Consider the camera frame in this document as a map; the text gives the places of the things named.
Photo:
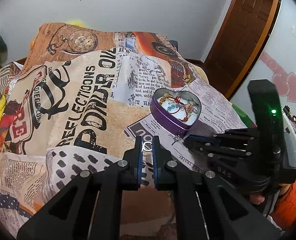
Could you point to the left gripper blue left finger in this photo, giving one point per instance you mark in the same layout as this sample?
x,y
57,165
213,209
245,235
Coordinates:
x,y
131,179

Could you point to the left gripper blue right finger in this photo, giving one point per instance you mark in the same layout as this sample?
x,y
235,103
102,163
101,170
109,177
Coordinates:
x,y
163,174

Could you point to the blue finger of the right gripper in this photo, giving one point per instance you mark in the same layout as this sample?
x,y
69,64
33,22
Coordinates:
x,y
205,147
199,139

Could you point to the small silver charm pendant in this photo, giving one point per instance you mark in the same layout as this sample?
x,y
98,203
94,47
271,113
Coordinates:
x,y
178,138

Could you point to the right hand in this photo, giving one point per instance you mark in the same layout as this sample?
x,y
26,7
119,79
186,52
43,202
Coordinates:
x,y
256,198

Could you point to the colourful fleece blanket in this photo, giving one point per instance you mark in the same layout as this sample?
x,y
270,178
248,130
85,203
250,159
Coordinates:
x,y
243,116

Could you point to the purple heart-shaped tin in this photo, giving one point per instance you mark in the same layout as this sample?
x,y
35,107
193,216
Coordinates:
x,y
175,111

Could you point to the newspaper print bedspread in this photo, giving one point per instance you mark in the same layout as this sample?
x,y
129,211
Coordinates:
x,y
80,100

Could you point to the white wardrobe sliding door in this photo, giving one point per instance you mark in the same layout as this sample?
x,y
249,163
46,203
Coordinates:
x,y
277,62

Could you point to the brown wooden door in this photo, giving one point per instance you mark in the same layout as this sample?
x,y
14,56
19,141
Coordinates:
x,y
232,53

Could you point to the yellow curved headrest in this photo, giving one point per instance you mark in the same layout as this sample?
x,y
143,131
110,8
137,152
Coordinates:
x,y
77,23

